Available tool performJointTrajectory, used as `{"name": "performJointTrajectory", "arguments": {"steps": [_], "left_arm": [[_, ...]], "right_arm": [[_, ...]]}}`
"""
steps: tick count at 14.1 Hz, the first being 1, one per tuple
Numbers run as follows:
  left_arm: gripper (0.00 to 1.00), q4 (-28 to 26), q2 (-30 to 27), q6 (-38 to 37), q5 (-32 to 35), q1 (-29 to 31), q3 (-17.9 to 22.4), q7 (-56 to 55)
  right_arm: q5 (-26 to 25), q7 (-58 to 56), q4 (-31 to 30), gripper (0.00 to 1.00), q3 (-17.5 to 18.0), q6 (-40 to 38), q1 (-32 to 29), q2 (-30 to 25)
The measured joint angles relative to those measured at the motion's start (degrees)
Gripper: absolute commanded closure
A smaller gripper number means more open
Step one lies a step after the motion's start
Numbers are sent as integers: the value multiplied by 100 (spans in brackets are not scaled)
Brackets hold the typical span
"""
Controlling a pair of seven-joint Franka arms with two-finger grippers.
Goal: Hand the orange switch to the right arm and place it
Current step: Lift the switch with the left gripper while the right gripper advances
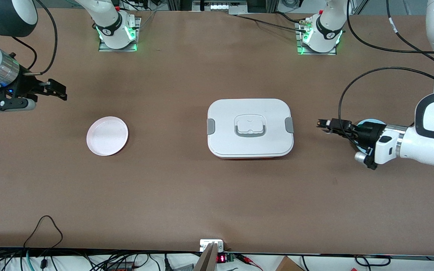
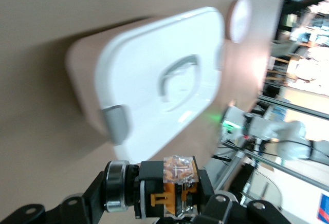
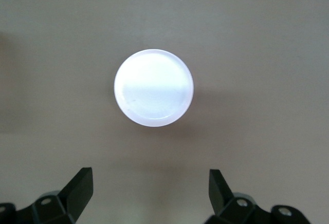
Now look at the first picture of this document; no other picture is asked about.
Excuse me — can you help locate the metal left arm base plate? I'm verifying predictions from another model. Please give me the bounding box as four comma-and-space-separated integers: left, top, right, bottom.
296, 21, 337, 56

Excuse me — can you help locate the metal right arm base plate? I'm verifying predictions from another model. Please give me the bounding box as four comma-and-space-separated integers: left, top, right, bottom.
98, 17, 142, 52

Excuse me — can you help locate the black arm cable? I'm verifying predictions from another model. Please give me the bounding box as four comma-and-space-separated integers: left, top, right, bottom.
12, 0, 58, 76
338, 0, 434, 128

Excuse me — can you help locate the light blue round plate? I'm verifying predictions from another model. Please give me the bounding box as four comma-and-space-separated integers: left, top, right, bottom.
354, 119, 387, 154

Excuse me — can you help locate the black cable on table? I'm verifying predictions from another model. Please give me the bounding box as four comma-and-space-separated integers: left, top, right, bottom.
235, 13, 308, 32

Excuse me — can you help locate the black looped cable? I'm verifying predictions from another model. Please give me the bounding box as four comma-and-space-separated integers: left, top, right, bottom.
23, 215, 64, 249

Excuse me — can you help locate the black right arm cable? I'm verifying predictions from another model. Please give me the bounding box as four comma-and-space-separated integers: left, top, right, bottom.
12, 0, 58, 76

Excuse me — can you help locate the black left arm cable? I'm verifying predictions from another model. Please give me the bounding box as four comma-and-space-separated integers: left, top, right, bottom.
338, 0, 434, 128

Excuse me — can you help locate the pink round plate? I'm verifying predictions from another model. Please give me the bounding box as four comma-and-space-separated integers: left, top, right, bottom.
86, 116, 129, 157

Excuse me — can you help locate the small white box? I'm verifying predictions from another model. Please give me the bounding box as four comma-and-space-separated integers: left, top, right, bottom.
200, 239, 224, 252

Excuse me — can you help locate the red clip lead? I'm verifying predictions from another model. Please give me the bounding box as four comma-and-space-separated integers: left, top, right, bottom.
238, 254, 263, 271

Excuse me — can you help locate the white lunch box gray handle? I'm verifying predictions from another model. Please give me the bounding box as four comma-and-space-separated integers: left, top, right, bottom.
206, 99, 295, 160

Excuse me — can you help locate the brown cardboard box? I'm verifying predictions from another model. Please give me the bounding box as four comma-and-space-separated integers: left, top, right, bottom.
275, 256, 304, 271

